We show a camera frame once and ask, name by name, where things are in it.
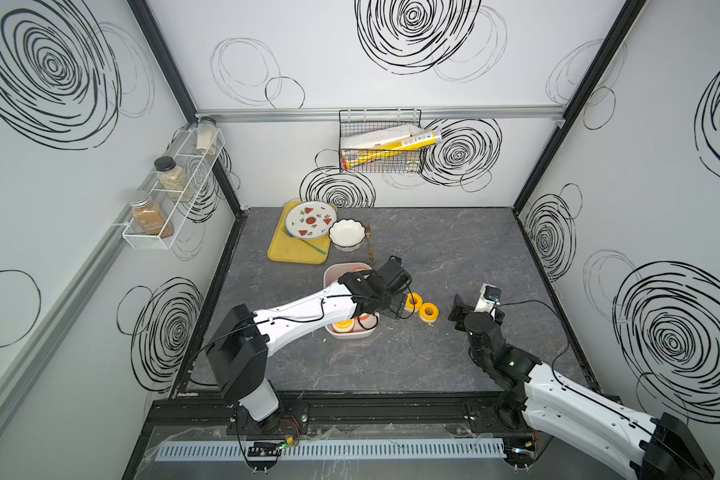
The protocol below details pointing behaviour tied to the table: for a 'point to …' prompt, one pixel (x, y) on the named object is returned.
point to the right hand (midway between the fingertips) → (470, 302)
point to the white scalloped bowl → (347, 234)
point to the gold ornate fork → (371, 258)
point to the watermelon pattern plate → (310, 220)
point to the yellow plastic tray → (284, 248)
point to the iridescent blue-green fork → (307, 243)
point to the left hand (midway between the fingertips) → (391, 300)
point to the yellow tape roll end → (367, 319)
